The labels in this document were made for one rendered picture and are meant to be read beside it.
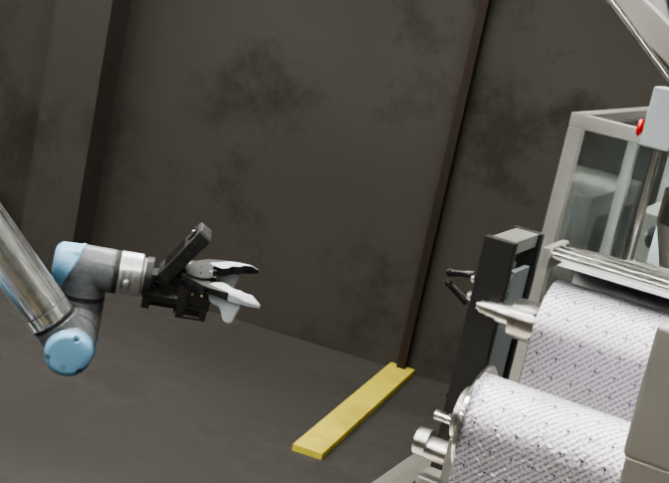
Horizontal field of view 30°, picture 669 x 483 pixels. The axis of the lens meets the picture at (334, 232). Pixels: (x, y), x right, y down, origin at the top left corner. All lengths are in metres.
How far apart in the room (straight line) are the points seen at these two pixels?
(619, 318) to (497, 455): 0.32
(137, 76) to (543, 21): 2.00
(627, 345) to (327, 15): 4.18
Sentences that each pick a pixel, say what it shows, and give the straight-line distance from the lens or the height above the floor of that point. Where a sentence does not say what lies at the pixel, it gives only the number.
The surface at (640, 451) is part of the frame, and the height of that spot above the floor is 1.58.
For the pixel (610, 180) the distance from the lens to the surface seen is 2.61.
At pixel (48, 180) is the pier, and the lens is 6.32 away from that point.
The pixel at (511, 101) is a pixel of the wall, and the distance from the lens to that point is 5.62.
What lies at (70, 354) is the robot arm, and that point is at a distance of 2.02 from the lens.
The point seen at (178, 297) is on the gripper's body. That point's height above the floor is 1.20.
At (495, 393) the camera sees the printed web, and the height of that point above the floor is 1.30.
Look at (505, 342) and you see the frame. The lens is 2.08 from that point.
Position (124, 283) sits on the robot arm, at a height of 1.21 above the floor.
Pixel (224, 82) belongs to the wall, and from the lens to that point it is 6.04.
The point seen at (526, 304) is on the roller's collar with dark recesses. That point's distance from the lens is 1.91.
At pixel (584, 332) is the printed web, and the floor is 1.36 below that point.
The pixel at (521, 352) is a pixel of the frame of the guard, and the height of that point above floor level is 1.08.
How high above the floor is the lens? 1.81
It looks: 12 degrees down
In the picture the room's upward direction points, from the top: 12 degrees clockwise
